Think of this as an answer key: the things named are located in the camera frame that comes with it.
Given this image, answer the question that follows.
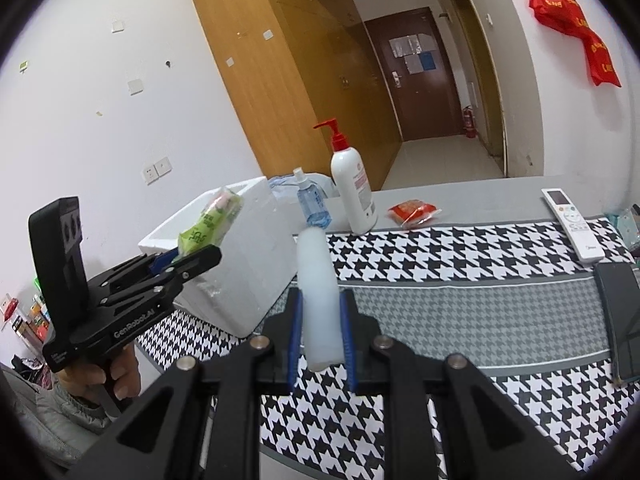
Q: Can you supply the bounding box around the person's left hand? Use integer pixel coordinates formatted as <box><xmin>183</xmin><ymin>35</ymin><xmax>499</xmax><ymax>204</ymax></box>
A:
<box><xmin>66</xmin><ymin>344</ymin><xmax>141</xmax><ymax>401</ymax></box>

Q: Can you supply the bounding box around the blue spray bottle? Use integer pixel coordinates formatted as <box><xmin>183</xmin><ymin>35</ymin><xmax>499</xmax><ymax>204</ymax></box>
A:
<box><xmin>292</xmin><ymin>166</ymin><xmax>332</xmax><ymax>227</ymax></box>

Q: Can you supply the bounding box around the pile of colourful packets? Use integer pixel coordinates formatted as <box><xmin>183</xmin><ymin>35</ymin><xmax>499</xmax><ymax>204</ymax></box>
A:
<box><xmin>0</xmin><ymin>295</ymin><xmax>51</xmax><ymax>361</ymax></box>

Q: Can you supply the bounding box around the red snack packet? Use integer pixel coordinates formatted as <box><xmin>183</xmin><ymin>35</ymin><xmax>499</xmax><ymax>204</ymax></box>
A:
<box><xmin>387</xmin><ymin>199</ymin><xmax>443</xmax><ymax>230</ymax></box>

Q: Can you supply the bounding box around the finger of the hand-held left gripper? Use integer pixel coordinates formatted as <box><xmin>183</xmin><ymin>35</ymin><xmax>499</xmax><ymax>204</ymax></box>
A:
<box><xmin>100</xmin><ymin>245</ymin><xmax>223</xmax><ymax>318</ymax></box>
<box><xmin>92</xmin><ymin>249</ymin><xmax>182</xmax><ymax>293</ymax></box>

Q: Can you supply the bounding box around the black smartphone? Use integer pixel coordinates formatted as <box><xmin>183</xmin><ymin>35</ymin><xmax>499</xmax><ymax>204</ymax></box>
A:
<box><xmin>593</xmin><ymin>261</ymin><xmax>640</xmax><ymax>381</ymax></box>

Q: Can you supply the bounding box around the wooden side door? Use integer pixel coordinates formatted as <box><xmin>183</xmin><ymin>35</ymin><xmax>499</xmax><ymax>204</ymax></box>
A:
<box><xmin>445</xmin><ymin>0</ymin><xmax>508</xmax><ymax>161</ymax></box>

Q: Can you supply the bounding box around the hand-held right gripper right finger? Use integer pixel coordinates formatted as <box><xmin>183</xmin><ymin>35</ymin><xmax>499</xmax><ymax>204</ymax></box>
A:
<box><xmin>339</xmin><ymin>287</ymin><xmax>591</xmax><ymax>480</ymax></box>

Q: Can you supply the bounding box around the green packet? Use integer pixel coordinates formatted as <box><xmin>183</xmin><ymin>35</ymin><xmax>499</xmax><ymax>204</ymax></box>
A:
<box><xmin>179</xmin><ymin>186</ymin><xmax>244</xmax><ymax>258</ymax></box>

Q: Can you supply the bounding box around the dark brown door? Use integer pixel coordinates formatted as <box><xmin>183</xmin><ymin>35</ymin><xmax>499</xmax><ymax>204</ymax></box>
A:
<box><xmin>364</xmin><ymin>6</ymin><xmax>463</xmax><ymax>142</ymax></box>

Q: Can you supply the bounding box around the white foam box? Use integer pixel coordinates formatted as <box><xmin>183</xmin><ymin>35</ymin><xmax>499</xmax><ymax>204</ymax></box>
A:
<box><xmin>138</xmin><ymin>176</ymin><xmax>301</xmax><ymax>338</ymax></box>

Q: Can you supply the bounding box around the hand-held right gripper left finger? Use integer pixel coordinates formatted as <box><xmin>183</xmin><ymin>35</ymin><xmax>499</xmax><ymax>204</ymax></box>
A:
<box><xmin>65</xmin><ymin>287</ymin><xmax>303</xmax><ymax>480</ymax></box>

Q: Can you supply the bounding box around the houndstooth tablecloth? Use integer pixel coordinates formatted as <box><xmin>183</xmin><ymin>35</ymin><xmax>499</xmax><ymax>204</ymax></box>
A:
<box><xmin>135</xmin><ymin>217</ymin><xmax>640</xmax><ymax>473</ymax></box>

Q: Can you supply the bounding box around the wooden wardrobe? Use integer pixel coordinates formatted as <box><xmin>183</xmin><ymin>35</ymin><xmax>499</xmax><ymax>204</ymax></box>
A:
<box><xmin>187</xmin><ymin>0</ymin><xmax>401</xmax><ymax>191</ymax></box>

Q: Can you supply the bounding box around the person's left forearm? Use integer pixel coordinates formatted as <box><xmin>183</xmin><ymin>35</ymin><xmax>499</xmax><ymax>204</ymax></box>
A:
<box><xmin>0</xmin><ymin>362</ymin><xmax>126</xmax><ymax>466</ymax></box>

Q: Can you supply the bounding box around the white lotion pump bottle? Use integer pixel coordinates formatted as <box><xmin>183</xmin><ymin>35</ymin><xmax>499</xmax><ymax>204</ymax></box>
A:
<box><xmin>313</xmin><ymin>119</ymin><xmax>378</xmax><ymax>235</ymax></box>

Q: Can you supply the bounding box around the teal patterned packet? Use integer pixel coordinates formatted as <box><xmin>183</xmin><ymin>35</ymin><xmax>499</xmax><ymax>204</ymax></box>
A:
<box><xmin>607</xmin><ymin>205</ymin><xmax>640</xmax><ymax>251</ymax></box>

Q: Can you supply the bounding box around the white remote control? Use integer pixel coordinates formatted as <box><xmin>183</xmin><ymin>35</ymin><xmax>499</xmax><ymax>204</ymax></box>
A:
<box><xmin>541</xmin><ymin>187</ymin><xmax>606</xmax><ymax>264</ymax></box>

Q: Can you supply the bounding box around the red plastic bag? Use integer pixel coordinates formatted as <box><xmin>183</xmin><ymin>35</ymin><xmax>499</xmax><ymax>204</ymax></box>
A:
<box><xmin>529</xmin><ymin>0</ymin><xmax>622</xmax><ymax>88</ymax></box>

